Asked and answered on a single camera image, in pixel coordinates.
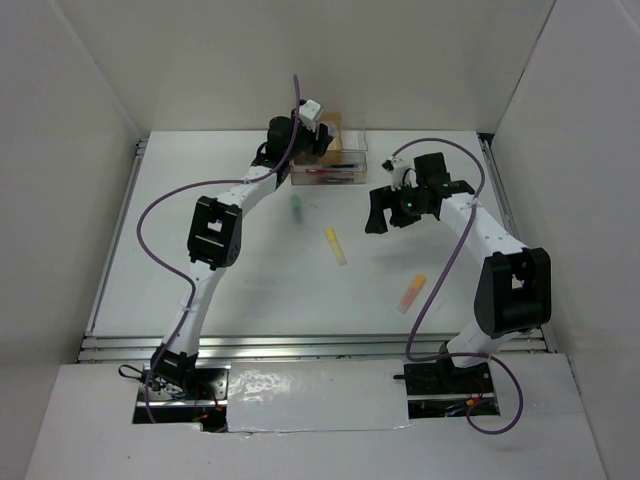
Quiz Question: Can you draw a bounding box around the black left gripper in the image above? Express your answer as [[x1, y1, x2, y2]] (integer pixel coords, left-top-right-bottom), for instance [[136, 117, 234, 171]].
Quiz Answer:
[[284, 109, 333, 161]]

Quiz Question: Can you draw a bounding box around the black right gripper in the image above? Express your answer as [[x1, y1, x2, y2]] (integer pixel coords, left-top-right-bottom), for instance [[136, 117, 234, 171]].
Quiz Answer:
[[366, 180, 431, 233]]

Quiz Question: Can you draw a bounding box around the red gel pen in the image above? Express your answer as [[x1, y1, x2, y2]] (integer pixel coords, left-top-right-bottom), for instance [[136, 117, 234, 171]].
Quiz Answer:
[[304, 168, 354, 175]]

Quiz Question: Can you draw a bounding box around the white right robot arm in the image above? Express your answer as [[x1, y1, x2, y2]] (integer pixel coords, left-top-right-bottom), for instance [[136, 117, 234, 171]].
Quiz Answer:
[[365, 153, 551, 392]]

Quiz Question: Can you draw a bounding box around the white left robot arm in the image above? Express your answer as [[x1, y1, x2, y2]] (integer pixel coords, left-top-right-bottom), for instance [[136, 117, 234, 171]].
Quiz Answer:
[[144, 100, 334, 399]]

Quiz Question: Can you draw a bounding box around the clear stationery organizer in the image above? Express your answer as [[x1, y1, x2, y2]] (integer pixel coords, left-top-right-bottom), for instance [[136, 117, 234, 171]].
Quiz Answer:
[[289, 112, 368, 186]]

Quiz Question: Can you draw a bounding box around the yellow highlighter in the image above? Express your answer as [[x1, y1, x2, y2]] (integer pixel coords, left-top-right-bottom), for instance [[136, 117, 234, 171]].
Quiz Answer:
[[324, 227, 347, 266]]

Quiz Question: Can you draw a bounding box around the green highlighter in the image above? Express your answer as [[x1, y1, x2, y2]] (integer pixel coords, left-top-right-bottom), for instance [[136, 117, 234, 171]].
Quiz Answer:
[[289, 194, 304, 225]]

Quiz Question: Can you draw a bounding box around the orange highlighter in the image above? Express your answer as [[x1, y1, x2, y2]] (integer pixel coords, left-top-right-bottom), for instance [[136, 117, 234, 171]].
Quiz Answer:
[[396, 274, 426, 314]]

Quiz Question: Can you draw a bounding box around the white foil front panel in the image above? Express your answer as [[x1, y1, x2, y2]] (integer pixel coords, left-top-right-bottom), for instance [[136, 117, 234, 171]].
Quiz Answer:
[[226, 359, 411, 433]]

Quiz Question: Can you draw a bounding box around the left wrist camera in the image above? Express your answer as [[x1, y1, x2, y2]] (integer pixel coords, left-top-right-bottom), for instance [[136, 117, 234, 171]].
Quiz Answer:
[[298, 99, 323, 131]]

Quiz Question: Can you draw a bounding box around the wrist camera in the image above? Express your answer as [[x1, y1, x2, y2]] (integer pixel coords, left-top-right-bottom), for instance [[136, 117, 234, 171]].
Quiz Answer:
[[381, 156, 412, 190], [298, 99, 323, 131]]

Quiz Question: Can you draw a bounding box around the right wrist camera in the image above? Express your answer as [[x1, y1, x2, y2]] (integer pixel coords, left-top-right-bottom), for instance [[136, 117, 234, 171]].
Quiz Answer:
[[381, 156, 412, 190]]

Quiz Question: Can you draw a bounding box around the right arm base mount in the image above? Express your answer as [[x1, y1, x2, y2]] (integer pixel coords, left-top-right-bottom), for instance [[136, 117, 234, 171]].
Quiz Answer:
[[393, 359, 499, 419]]

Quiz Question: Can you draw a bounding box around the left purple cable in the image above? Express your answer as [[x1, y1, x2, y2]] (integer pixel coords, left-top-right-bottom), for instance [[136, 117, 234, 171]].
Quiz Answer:
[[136, 74, 304, 425]]

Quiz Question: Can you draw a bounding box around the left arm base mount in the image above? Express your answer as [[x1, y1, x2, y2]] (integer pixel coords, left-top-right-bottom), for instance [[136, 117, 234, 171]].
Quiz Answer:
[[117, 364, 229, 422]]

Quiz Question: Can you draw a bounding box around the aluminium table edge rail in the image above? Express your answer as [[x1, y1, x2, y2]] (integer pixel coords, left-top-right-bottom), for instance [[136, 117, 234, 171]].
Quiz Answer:
[[77, 334, 556, 362]]

